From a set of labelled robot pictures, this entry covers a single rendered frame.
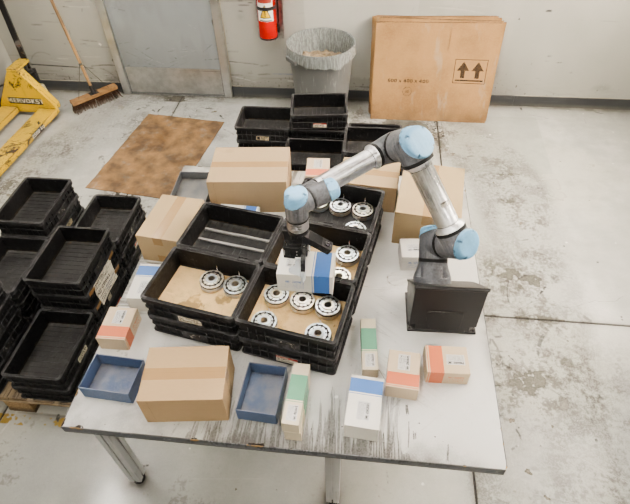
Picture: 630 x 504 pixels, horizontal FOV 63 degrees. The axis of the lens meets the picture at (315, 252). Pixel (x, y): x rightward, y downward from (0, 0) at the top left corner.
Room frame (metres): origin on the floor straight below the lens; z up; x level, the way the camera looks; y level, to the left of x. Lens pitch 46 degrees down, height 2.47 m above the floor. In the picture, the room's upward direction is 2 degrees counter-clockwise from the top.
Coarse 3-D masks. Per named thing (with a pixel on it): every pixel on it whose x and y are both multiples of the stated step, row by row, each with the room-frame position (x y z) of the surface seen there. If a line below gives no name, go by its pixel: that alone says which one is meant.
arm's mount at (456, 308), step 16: (416, 288) 1.23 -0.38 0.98; (432, 288) 1.23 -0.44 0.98; (448, 288) 1.22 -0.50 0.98; (464, 288) 1.22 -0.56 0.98; (480, 288) 1.21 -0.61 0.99; (416, 304) 1.24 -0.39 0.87; (432, 304) 1.23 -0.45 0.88; (448, 304) 1.22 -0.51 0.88; (464, 304) 1.22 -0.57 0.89; (480, 304) 1.21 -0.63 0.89; (416, 320) 1.23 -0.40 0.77; (432, 320) 1.22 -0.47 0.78; (448, 320) 1.22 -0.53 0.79; (464, 320) 1.22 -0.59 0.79
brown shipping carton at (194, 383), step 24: (168, 360) 1.03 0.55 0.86; (192, 360) 1.02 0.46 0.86; (216, 360) 1.02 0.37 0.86; (144, 384) 0.93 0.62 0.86; (168, 384) 0.93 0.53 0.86; (192, 384) 0.92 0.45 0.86; (216, 384) 0.92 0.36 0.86; (144, 408) 0.87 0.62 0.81; (168, 408) 0.87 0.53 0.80; (192, 408) 0.86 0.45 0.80; (216, 408) 0.86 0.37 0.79
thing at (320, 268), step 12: (312, 252) 1.29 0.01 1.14; (288, 264) 1.23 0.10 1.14; (300, 264) 1.23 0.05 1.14; (312, 264) 1.23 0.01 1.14; (324, 264) 1.23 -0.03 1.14; (276, 276) 1.19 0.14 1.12; (288, 276) 1.18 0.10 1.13; (312, 276) 1.17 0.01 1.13; (324, 276) 1.17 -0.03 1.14; (288, 288) 1.18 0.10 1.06; (300, 288) 1.18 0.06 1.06; (312, 288) 1.17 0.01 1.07; (324, 288) 1.17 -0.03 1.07
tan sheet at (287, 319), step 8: (264, 288) 1.38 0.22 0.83; (320, 296) 1.33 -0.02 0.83; (256, 304) 1.30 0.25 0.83; (264, 304) 1.30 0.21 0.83; (288, 304) 1.29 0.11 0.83; (344, 304) 1.28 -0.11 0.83; (256, 312) 1.26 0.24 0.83; (280, 312) 1.25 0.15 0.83; (288, 312) 1.25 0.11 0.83; (312, 312) 1.25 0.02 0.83; (248, 320) 1.22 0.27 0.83; (280, 320) 1.21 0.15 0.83; (288, 320) 1.21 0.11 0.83; (296, 320) 1.21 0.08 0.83; (304, 320) 1.21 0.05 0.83; (312, 320) 1.21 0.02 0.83; (328, 320) 1.21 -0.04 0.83; (336, 320) 1.20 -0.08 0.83; (280, 328) 1.17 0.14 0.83; (288, 328) 1.17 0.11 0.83; (296, 328) 1.17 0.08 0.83; (304, 328) 1.17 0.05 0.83; (336, 328) 1.17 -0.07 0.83
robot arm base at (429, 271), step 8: (424, 264) 1.35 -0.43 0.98; (432, 264) 1.34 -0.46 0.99; (440, 264) 1.34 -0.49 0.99; (416, 272) 1.35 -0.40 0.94; (424, 272) 1.32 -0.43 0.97; (432, 272) 1.31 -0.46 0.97; (440, 272) 1.31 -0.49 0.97; (448, 272) 1.33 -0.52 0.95; (416, 280) 1.32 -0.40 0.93; (424, 280) 1.29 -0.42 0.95; (432, 280) 1.29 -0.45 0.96; (440, 280) 1.29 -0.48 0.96; (448, 280) 1.30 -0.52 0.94
